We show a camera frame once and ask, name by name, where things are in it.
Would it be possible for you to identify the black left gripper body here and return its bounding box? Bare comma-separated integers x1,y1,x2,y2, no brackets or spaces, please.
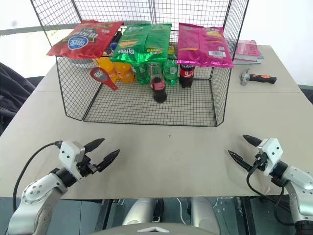
75,153,100,181

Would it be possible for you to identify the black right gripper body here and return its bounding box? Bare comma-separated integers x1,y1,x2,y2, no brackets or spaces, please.
251,151,270,173

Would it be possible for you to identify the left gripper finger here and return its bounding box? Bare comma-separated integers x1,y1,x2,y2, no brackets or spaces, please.
83,138,106,155
96,148,121,173

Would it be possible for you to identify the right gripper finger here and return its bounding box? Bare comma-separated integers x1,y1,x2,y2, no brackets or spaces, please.
242,134,263,148
227,149,254,173

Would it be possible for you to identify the red bottle opener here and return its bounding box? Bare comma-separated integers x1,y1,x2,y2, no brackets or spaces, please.
89,67,119,92

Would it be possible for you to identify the orange soda bottle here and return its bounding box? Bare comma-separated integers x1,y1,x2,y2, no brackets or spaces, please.
96,57,119,83
113,62,136,84

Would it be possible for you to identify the green soda bottle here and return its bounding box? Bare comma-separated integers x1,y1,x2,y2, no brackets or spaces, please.
133,63,151,85
163,57,179,87

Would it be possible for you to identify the glass cola bottle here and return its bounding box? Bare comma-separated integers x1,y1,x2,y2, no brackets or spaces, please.
148,62,168,104

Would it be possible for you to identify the plastic cola bottle red label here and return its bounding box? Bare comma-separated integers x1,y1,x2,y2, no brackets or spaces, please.
179,63,197,89

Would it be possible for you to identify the silver robot leg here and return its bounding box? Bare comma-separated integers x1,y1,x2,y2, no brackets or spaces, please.
122,197,157,226
190,196,221,231

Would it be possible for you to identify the grey book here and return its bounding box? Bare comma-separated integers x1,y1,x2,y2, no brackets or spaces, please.
233,53,265,65

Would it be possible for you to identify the grey rounded robot torso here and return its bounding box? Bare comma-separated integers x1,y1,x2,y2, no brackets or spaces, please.
89,223,221,235

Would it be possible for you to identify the pink book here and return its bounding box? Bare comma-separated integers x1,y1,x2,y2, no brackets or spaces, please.
234,40,261,59

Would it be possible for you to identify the dark cloth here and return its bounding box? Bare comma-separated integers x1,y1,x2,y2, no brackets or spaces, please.
0,62,38,134

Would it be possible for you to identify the red chips bag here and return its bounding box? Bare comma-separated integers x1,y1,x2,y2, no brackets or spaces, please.
46,20,124,60

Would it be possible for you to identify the pink chips bag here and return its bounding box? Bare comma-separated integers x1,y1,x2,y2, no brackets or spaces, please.
176,23,235,69

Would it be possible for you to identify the green chips bag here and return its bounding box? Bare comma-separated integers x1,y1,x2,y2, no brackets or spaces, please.
110,23,173,65

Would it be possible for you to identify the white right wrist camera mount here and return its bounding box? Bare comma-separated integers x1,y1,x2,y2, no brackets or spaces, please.
256,138,284,177

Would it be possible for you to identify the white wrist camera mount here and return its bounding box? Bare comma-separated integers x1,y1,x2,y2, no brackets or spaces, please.
256,138,284,177
58,140,87,181

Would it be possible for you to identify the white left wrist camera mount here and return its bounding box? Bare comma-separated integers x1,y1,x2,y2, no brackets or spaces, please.
58,140,87,181

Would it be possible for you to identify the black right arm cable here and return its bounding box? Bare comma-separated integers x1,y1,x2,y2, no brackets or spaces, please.
246,163,298,226

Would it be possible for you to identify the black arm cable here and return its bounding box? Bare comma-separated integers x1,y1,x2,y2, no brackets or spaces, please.
12,141,62,212
246,163,298,226

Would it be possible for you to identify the black wire mesh rack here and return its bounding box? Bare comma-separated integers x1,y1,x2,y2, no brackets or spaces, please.
30,0,250,128

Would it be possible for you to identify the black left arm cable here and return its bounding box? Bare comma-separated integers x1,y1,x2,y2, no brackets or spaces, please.
12,141,62,212

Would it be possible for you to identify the hammer with black orange handle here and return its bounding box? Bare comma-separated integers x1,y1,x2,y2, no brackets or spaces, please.
239,68,278,87

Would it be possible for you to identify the thin white cable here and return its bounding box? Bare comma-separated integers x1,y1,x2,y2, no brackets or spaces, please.
176,197,187,224

